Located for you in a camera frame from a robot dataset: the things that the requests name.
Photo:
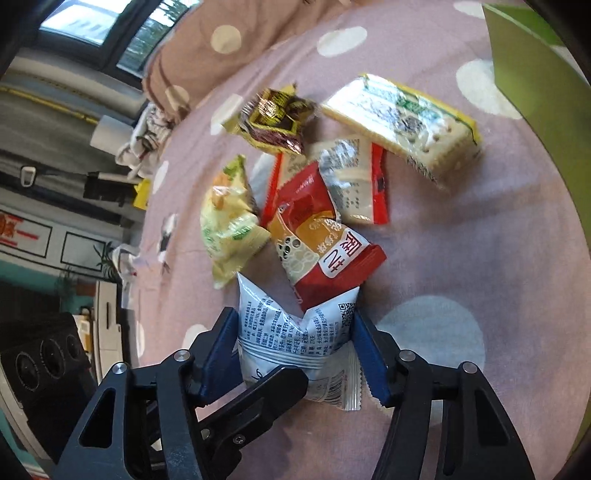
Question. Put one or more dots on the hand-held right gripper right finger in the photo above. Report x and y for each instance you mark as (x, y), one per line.
(371, 364)

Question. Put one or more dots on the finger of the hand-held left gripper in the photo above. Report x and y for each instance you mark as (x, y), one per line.
(263, 401)

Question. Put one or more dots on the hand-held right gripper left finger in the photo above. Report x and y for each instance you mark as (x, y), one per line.
(220, 350)

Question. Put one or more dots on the yellow green snack packet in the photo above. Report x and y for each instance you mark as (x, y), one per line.
(228, 226)

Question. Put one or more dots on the red white snack packet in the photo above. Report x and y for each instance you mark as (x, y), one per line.
(351, 180)

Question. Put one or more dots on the brown gold snack packet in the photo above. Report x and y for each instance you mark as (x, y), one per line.
(274, 122)

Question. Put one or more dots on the yellow cracker packet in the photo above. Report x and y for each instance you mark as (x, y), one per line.
(406, 124)

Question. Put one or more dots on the green board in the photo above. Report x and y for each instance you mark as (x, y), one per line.
(531, 78)

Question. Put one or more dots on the white cabinet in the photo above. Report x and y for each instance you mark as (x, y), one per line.
(108, 323)

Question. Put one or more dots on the white plastic bag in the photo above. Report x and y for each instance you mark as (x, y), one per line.
(125, 263)

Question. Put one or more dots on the green potted plant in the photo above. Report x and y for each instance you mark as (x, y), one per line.
(105, 261)

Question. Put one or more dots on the pink polka dot bed sheet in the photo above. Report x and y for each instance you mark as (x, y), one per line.
(461, 258)

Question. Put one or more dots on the yellow bag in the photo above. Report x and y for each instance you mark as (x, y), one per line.
(142, 196)

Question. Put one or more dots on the white paper roll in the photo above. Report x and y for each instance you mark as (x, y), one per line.
(111, 134)

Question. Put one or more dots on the window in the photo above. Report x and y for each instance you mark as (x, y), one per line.
(115, 32)

